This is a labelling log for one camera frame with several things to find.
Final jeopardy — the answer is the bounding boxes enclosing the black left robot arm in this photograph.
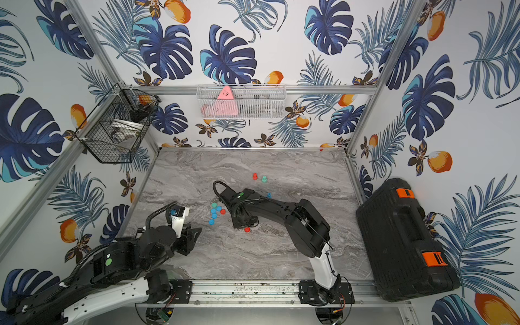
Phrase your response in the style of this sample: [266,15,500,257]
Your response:
[1,226,202,324]

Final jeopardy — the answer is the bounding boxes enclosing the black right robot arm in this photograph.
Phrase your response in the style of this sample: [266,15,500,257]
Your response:
[218,188,341,307]

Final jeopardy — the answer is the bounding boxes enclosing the pink triangular object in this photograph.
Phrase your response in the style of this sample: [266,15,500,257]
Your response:
[209,85,240,117]

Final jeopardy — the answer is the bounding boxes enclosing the black plastic tool case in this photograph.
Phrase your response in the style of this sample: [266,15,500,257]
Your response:
[356,178,460,302]

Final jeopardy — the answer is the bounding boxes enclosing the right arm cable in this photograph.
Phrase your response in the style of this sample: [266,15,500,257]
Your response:
[212,180,230,202]

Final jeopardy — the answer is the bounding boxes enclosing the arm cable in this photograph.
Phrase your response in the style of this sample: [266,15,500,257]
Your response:
[212,180,230,202]
[145,201,180,230]

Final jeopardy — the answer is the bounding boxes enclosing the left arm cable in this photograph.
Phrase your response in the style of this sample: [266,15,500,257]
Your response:
[145,201,180,230]

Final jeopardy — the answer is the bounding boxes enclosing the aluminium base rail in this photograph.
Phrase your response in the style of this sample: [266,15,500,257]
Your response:
[80,278,411,308]

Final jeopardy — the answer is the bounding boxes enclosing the clear wall shelf basket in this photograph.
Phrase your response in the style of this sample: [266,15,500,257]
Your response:
[196,84,287,119]

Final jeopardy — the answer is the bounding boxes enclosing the white items in wire basket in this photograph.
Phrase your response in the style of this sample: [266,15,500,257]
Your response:
[110,119,144,151]

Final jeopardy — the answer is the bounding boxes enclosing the black wire basket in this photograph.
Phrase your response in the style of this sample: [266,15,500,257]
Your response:
[74,84,161,164]

